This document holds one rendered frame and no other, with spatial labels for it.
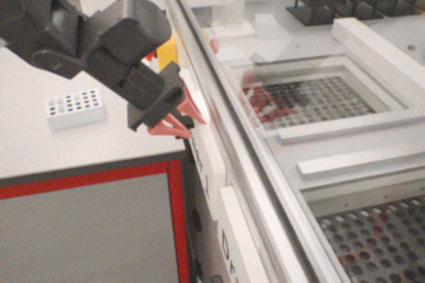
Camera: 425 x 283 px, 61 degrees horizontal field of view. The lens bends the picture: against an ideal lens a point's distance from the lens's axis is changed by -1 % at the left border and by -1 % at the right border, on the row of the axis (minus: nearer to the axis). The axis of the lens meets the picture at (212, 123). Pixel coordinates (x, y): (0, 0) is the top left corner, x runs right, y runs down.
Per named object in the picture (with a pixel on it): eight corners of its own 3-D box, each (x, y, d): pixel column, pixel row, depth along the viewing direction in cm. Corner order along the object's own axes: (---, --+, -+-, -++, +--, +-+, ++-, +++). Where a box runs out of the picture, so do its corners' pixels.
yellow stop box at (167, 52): (156, 73, 87) (154, 45, 83) (153, 59, 93) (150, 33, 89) (177, 70, 88) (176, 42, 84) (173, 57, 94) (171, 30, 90)
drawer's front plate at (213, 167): (213, 223, 55) (213, 171, 49) (181, 114, 78) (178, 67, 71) (225, 221, 56) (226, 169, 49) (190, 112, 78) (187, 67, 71)
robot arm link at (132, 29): (33, 6, 44) (25, 62, 40) (86, -55, 38) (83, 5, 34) (114, 46, 53) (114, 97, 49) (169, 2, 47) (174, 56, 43)
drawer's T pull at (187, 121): (175, 141, 58) (174, 134, 57) (168, 114, 64) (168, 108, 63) (197, 138, 59) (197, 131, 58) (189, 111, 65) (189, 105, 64)
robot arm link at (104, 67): (77, 40, 49) (64, 69, 46) (108, 13, 45) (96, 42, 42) (118, 70, 53) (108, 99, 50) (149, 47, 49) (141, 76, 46)
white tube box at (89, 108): (50, 131, 82) (45, 117, 80) (48, 111, 88) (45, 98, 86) (105, 119, 86) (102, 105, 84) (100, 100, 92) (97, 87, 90)
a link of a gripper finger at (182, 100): (221, 126, 54) (175, 90, 49) (186, 154, 56) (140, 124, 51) (212, 100, 59) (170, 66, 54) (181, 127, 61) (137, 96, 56)
